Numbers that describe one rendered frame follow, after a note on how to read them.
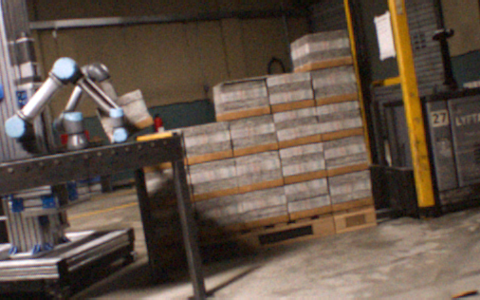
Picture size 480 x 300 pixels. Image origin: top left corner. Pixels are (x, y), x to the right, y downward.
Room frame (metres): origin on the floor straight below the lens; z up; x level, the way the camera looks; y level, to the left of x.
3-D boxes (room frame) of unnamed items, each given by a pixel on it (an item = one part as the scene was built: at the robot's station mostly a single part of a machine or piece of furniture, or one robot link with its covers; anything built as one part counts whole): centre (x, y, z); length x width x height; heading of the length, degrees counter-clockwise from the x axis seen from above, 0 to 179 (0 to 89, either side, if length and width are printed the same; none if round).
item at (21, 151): (3.37, 1.19, 0.87); 0.15 x 0.15 x 0.10
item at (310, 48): (3.96, -0.65, 0.65); 0.39 x 0.30 x 1.29; 11
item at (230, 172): (3.82, 0.06, 0.42); 1.17 x 0.39 x 0.83; 101
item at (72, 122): (3.84, 1.02, 0.98); 0.13 x 0.12 x 0.14; 44
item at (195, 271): (2.82, 0.29, 0.34); 0.06 x 0.06 x 0.68; 32
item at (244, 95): (3.85, -0.07, 0.95); 0.38 x 0.29 x 0.23; 10
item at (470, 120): (4.11, -1.44, 0.40); 0.69 x 0.55 x 0.80; 11
